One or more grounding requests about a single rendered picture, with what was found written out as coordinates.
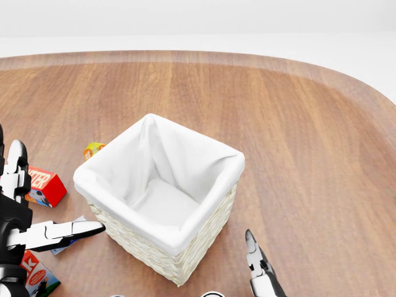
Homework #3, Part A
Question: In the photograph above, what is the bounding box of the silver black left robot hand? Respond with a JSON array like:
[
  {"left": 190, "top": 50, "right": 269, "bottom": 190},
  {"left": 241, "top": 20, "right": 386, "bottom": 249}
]
[{"left": 0, "top": 123, "right": 106, "bottom": 267}]

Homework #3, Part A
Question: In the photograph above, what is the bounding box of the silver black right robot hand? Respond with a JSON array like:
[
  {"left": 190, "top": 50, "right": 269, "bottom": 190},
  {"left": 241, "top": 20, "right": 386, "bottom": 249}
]
[{"left": 200, "top": 228, "right": 287, "bottom": 297}]

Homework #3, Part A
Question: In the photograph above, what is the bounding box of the white wicker basket cloth liner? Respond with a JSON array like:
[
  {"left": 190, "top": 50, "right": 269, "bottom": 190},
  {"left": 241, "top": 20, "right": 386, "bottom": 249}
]
[{"left": 72, "top": 113, "right": 246, "bottom": 288}]

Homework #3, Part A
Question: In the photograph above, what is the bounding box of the red butter box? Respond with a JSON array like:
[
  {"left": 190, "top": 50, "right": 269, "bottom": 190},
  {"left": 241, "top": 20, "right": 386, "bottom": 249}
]
[{"left": 24, "top": 166, "right": 68, "bottom": 209}]

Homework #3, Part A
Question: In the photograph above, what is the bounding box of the blue white food box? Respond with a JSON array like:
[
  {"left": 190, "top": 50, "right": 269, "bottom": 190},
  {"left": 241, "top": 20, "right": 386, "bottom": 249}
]
[{"left": 50, "top": 215, "right": 87, "bottom": 256}]

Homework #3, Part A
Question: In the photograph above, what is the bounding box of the red green milk carton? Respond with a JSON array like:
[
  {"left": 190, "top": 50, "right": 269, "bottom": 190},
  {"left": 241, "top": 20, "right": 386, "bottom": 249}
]
[{"left": 19, "top": 249, "right": 61, "bottom": 297}]

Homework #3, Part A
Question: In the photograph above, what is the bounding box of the small orange food box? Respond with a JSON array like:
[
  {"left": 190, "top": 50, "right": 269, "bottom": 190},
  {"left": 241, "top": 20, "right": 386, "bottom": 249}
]
[{"left": 82, "top": 141, "right": 107, "bottom": 162}]

